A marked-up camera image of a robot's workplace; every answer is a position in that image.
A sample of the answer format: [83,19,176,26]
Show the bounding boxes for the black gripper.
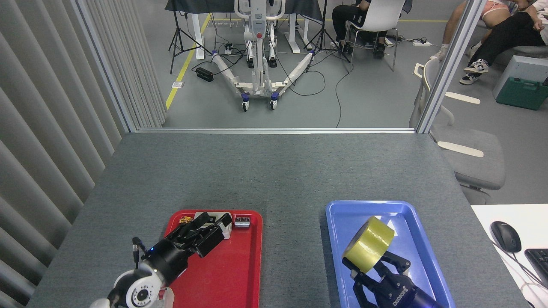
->
[341,251,448,308]
[143,212,233,286]

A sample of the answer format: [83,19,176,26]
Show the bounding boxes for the yellow tape roll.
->
[342,216,396,272]

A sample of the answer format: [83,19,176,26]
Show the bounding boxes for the red plastic tray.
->
[158,209,263,308]

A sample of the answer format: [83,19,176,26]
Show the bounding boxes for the blue plastic tray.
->
[325,200,457,308]

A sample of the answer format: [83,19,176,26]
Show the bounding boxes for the black computer mouse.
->
[490,221,522,253]

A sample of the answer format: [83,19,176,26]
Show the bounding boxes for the grey upholstered chair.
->
[408,56,507,205]

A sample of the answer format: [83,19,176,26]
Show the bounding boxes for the black keyboard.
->
[524,248,548,288]

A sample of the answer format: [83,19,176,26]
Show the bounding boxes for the white side table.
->
[471,204,548,308]

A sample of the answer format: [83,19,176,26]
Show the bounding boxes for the white wheeled stand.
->
[211,0,316,113]

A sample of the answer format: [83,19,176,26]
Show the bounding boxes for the grey vertical blinds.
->
[0,0,168,308]

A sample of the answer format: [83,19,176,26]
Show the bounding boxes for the black tripod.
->
[168,0,213,74]
[304,0,352,74]

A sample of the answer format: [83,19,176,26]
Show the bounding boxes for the desk with black cloth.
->
[164,0,325,60]

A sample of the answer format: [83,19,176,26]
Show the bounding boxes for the green case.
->
[496,76,548,111]

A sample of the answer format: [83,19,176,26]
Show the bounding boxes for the grey box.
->
[492,55,548,100]

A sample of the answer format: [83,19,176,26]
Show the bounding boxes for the person on white chair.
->
[331,0,414,59]

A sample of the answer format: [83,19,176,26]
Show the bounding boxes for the person with bare legs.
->
[429,0,519,62]

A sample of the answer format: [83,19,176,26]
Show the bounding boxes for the white chair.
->
[344,0,407,72]

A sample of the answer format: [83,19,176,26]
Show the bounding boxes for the person with black trousers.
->
[459,0,548,85]

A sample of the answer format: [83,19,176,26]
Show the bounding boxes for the white switch box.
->
[194,211,233,240]

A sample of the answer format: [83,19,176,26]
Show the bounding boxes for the silver frame rail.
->
[136,127,418,134]

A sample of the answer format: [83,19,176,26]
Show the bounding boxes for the black floor cable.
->
[333,60,354,128]

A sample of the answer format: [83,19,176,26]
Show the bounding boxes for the silver frame post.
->
[415,0,487,134]
[74,0,138,133]

